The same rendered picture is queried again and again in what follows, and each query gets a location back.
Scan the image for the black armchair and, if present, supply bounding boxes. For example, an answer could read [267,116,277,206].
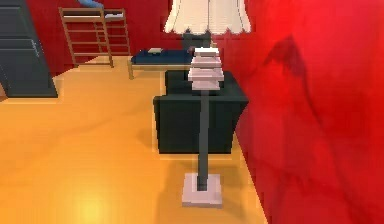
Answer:
[152,69,250,155]

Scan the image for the grey floor lamp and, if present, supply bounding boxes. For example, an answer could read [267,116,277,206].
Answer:
[181,47,225,209]

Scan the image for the dark blue low table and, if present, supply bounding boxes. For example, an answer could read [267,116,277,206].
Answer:
[127,48,198,80]

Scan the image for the cream scalloped lamp shade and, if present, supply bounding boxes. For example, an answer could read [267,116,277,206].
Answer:
[163,0,252,36]

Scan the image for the brown wooden shelf rack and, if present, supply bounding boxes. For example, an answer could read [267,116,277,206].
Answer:
[58,7,132,69]

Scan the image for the blue object on shelf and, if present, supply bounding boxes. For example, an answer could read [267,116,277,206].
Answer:
[78,0,105,9]

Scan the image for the dark grey cupboard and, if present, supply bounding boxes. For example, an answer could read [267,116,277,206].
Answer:
[0,0,59,99]

